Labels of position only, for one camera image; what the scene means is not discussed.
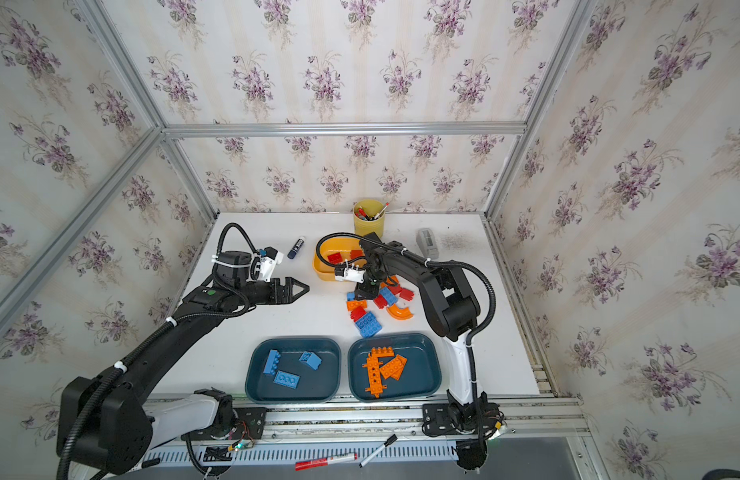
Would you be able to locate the red marker pen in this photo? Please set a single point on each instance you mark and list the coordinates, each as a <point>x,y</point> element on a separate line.
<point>326,461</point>

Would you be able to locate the black white marker pen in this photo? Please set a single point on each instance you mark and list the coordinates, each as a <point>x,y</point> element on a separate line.
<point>377,451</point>

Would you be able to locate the yellow pen cup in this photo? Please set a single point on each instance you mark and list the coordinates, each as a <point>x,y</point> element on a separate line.
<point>369,217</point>

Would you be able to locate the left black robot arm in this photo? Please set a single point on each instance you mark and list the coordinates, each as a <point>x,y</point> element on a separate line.
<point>103,423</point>

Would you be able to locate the left teal plastic bin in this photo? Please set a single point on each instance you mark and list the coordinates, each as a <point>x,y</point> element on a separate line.
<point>314,386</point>

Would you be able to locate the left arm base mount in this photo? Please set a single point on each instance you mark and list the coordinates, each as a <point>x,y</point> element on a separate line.
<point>238,424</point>

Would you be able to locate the yellow plastic bin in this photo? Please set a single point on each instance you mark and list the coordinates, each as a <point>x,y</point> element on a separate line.
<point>332,243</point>

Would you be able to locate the grey stapler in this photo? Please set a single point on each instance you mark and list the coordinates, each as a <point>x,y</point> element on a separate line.
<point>427,243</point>

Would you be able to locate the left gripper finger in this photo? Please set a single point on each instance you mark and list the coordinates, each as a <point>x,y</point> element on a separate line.
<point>296,296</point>
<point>297,286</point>

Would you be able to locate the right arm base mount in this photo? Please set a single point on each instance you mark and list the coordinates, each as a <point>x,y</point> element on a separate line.
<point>453,418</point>

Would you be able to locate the red lego panel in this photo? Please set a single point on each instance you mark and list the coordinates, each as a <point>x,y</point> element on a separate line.
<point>406,294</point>
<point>380,302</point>

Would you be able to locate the orange curved lego piece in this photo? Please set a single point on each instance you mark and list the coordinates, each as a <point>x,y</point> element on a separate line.
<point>399,313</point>

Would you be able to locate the right teal plastic bin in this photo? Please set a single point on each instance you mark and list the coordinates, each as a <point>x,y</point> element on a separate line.
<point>422,375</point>

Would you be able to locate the blue sloped lego brick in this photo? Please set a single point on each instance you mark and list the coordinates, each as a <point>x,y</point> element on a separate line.
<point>311,359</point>

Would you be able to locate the large blue lego block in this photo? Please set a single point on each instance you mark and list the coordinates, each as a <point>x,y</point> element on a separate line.
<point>368,325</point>

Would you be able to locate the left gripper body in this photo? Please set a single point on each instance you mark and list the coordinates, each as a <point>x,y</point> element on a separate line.
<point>277,290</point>

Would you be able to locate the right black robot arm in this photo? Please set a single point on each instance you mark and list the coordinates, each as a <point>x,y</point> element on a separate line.
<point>458,300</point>

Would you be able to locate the long orange lego plate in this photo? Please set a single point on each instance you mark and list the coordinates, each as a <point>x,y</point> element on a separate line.
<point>376,386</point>

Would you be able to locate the teal plastic bin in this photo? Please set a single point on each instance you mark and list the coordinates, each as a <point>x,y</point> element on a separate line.
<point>422,375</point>
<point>314,386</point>

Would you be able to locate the blue long lego brick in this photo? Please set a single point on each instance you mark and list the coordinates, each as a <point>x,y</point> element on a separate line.
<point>388,296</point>

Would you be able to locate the orange lego brick pair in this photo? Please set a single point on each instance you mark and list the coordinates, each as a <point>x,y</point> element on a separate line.
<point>355,304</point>

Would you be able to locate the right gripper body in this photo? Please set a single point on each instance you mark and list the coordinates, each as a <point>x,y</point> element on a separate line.
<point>371,282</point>

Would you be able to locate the blue glue stick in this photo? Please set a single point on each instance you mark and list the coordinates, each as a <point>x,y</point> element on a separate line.
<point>296,248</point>

